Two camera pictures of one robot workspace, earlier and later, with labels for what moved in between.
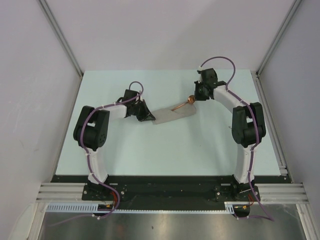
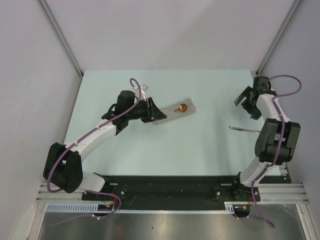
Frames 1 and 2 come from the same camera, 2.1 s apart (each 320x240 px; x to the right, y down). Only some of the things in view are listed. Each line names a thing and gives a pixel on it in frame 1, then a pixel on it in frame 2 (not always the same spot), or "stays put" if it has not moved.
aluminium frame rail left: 62,192 stays put
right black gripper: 198,97 → 254,112
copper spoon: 191,100 → 182,108
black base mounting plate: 138,193 stays put
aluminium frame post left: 48,12 stays put
